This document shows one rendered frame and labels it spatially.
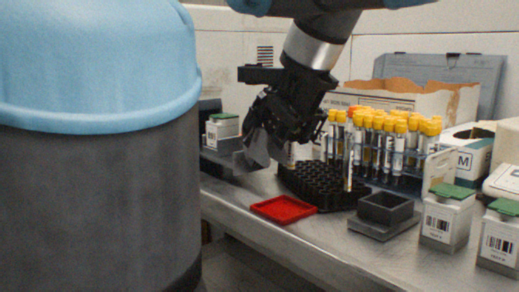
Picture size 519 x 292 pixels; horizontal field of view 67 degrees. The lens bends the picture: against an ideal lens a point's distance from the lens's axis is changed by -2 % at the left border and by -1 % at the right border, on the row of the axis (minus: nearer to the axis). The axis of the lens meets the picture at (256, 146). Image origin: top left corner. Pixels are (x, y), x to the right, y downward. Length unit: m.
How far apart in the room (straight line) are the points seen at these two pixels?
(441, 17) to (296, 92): 0.63
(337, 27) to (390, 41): 0.68
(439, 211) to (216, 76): 0.47
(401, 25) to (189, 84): 1.01
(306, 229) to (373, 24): 0.80
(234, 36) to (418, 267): 0.53
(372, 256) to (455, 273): 0.08
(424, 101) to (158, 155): 0.65
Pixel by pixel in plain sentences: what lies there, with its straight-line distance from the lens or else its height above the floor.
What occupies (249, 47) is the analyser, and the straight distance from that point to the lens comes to 0.82.
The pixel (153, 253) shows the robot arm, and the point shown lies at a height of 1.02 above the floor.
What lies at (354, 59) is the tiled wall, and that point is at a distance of 1.24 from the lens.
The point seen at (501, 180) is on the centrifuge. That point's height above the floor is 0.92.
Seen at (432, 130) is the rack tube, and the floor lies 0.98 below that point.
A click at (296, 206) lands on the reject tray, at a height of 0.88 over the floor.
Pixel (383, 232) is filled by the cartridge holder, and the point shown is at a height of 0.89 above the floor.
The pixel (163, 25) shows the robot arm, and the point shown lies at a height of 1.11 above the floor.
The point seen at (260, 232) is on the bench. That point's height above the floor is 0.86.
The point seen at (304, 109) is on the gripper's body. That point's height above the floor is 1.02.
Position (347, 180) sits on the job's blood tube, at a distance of 0.58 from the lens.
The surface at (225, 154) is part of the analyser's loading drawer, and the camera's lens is 0.70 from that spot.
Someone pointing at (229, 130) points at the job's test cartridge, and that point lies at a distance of 0.70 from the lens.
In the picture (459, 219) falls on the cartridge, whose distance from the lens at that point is 0.50.
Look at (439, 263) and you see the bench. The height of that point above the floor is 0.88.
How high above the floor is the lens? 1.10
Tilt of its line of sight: 14 degrees down
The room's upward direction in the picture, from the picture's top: straight up
